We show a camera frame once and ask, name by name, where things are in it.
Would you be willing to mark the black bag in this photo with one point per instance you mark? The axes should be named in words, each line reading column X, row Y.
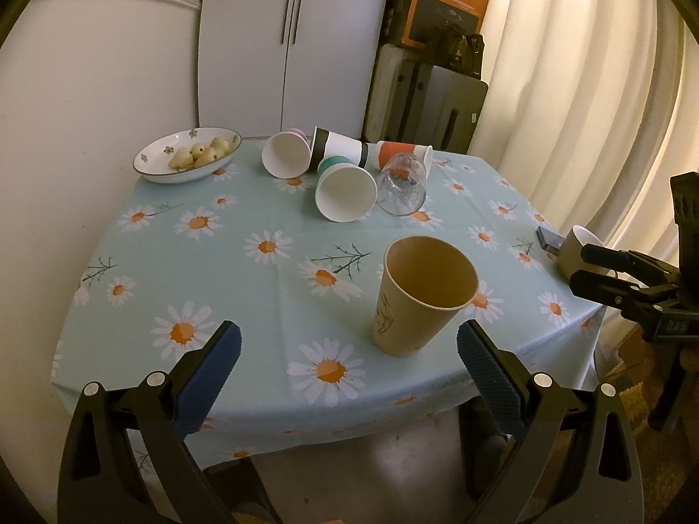
column 464, row 52

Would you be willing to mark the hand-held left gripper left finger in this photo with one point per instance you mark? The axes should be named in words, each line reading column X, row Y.
column 210, row 376

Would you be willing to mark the white cup with teal band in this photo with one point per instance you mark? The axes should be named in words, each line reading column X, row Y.
column 344, row 191

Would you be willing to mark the clear glass cup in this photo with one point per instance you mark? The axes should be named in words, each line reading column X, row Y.
column 401, row 185

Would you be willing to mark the tan paper cup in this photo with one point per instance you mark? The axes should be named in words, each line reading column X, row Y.
column 420, row 305

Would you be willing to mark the orange and black cardboard box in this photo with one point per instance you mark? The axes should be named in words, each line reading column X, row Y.
column 437, row 8

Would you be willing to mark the blue daisy-print tablecloth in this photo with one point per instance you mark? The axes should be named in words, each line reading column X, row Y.
column 246, row 284

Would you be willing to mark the white cup with black band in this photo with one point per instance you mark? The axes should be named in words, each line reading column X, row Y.
column 338, row 147

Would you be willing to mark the white cup with orange band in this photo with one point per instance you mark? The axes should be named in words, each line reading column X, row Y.
column 396, row 151

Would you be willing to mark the pile of beige cookies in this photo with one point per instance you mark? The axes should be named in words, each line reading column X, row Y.
column 199, row 154

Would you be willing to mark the dark grey suitcase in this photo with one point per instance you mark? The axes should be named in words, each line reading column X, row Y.
column 431, row 109

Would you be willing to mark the brown cup with white inside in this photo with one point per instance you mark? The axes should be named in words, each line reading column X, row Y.
column 570, row 254

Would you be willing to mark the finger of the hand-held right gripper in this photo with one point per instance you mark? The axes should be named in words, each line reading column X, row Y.
column 598, row 286
column 617, row 258

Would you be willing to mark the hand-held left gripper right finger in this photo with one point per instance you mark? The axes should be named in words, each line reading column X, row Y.
column 489, row 376

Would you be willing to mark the white flower-print bowl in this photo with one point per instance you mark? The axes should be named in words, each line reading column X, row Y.
column 164, row 166

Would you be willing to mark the white refrigerator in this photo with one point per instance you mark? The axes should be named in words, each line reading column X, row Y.
column 295, row 43

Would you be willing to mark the small dark box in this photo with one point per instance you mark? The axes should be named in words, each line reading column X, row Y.
column 549, row 240

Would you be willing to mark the cream curtain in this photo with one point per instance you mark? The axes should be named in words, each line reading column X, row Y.
column 573, row 93

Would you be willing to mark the white cup with pink band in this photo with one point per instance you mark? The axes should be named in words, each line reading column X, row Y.
column 283, row 154

